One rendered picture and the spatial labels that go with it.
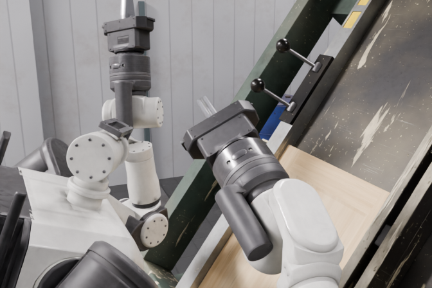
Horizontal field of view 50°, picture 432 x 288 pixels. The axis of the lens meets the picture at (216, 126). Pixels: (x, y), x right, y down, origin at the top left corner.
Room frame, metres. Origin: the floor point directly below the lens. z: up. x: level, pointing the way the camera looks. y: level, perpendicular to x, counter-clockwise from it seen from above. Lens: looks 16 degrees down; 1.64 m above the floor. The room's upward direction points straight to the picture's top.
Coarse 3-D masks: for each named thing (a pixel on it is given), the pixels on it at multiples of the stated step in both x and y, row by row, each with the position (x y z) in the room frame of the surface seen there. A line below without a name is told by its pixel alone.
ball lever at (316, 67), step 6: (276, 42) 1.19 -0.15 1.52; (282, 42) 1.18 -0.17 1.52; (288, 42) 1.18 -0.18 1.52; (276, 48) 1.19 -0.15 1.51; (282, 48) 1.17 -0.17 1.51; (288, 48) 1.18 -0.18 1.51; (294, 54) 1.18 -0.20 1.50; (306, 60) 1.18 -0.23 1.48; (312, 66) 1.18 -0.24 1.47; (318, 66) 1.17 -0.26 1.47
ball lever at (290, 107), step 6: (258, 78) 1.16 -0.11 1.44; (252, 84) 1.15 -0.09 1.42; (258, 84) 1.14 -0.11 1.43; (264, 84) 1.15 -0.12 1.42; (252, 90) 1.15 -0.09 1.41; (258, 90) 1.14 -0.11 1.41; (264, 90) 1.15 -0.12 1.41; (276, 96) 1.15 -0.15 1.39; (282, 102) 1.15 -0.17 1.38; (288, 108) 1.14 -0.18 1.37; (294, 108) 1.14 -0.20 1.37
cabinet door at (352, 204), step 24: (288, 168) 1.05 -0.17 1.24; (312, 168) 1.00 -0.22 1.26; (336, 168) 0.95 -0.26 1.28; (336, 192) 0.90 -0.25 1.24; (360, 192) 0.86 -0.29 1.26; (384, 192) 0.82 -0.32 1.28; (336, 216) 0.87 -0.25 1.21; (360, 216) 0.83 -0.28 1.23; (360, 240) 0.79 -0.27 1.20; (216, 264) 1.01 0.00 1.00; (240, 264) 0.96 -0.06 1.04
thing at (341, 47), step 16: (384, 0) 1.24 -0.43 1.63; (368, 16) 1.21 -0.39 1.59; (352, 32) 1.19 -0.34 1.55; (336, 48) 1.19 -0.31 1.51; (352, 48) 1.20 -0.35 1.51; (336, 64) 1.17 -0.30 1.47; (320, 80) 1.15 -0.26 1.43; (320, 96) 1.15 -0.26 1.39; (304, 112) 1.13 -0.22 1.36; (288, 128) 1.12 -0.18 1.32; (304, 128) 1.13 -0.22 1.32; (272, 144) 1.12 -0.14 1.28; (288, 144) 1.11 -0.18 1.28; (224, 224) 1.05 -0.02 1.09; (208, 240) 1.05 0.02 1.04; (224, 240) 1.03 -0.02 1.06; (208, 256) 1.02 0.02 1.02; (192, 272) 1.02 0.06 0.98
